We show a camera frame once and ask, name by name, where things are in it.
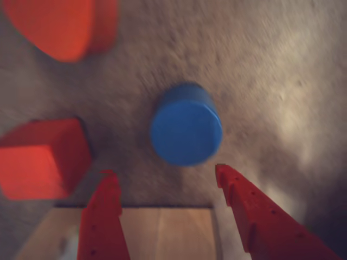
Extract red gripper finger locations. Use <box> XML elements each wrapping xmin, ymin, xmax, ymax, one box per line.
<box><xmin>76</xmin><ymin>170</ymin><xmax>130</xmax><ymax>260</ymax></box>
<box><xmin>215</xmin><ymin>164</ymin><xmax>344</xmax><ymax>260</ymax></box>

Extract blue cylinder block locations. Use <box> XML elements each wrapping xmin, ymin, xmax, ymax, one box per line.
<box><xmin>149</xmin><ymin>82</ymin><xmax>223</xmax><ymax>167</ymax></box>

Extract wooden shape sorter box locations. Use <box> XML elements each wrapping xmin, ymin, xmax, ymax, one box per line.
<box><xmin>13</xmin><ymin>207</ymin><xmax>221</xmax><ymax>260</ymax></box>

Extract red cube block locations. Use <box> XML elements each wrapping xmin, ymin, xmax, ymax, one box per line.
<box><xmin>0</xmin><ymin>118</ymin><xmax>92</xmax><ymax>202</ymax></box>

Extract orange rounded block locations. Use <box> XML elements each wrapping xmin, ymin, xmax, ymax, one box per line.
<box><xmin>4</xmin><ymin>0</ymin><xmax>119</xmax><ymax>63</ymax></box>

